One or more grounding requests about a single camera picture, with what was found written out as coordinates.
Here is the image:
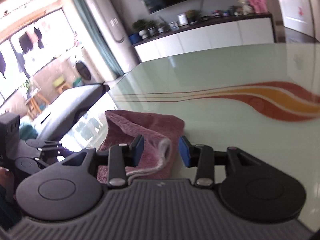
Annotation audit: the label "pink terry towel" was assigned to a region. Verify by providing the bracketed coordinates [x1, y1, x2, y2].
[99, 110, 185, 183]

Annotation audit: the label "left hand red nails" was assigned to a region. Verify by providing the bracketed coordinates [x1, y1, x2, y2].
[0, 167, 14, 195]

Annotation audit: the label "grey chair back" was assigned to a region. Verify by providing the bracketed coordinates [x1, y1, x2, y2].
[34, 83, 110, 141]

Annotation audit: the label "wooden stool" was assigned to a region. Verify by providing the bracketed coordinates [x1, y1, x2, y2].
[25, 89, 50, 120]

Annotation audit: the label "washing machine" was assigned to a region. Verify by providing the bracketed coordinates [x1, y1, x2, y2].
[72, 47, 104, 85]

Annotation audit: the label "white low cabinet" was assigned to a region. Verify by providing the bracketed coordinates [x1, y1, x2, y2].
[133, 14, 276, 62]

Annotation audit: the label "potted plant white pot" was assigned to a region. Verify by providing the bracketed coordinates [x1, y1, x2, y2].
[132, 19, 150, 40]

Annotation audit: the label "white standing air conditioner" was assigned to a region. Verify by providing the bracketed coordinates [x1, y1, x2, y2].
[85, 0, 139, 73]

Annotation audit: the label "pink gift box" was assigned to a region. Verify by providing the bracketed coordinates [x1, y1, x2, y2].
[248, 0, 268, 14]

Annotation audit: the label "green curtain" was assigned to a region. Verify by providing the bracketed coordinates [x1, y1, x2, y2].
[72, 0, 124, 78]

